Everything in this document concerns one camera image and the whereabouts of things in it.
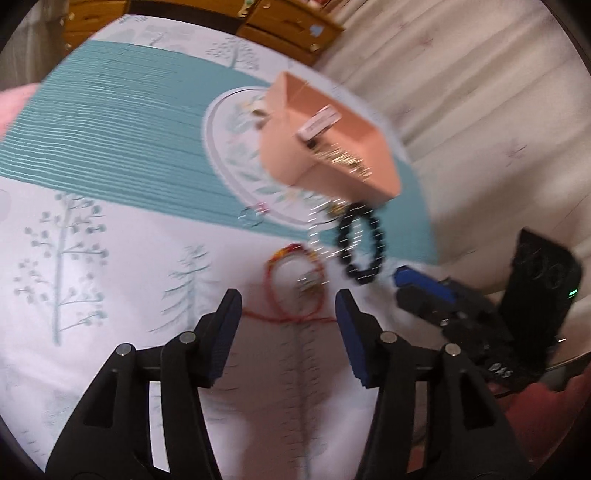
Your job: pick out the white watch band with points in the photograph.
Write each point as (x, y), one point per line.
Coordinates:
(319, 123)

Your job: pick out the pink rectangular tray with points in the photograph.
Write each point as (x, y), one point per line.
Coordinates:
(316, 143)

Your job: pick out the cream floral curtain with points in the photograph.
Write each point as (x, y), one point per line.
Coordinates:
(492, 103)

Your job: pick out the black camera box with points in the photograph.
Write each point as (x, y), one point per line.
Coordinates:
(544, 281)

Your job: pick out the wooden desk with drawers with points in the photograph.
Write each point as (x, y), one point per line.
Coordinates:
(301, 30)

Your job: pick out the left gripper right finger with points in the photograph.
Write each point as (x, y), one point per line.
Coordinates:
(361, 334)

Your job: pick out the tree print tablecloth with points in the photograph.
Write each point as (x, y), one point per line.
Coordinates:
(132, 198)

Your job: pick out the gold ornate brooch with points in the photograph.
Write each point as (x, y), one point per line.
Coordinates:
(335, 155)

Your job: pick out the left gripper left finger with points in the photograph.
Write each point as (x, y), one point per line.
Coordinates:
(215, 333)

